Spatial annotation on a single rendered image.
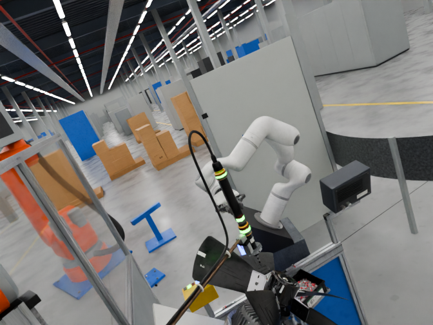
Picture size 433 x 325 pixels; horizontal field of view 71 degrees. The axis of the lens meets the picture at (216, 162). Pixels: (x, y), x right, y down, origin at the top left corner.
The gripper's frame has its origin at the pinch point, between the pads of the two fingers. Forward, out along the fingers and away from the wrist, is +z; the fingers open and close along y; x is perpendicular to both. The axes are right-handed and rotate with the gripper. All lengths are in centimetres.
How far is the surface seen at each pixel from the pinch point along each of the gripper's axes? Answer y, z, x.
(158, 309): 42.1, 3.4, -20.0
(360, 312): -53, -34, -123
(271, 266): -5.4, -6.1, -36.8
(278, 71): -127, -178, 19
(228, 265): 12.1, 2.6, -19.5
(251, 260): -0.3, -18.0, -37.3
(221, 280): 16.8, 6.4, -20.8
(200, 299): 30, -31, -52
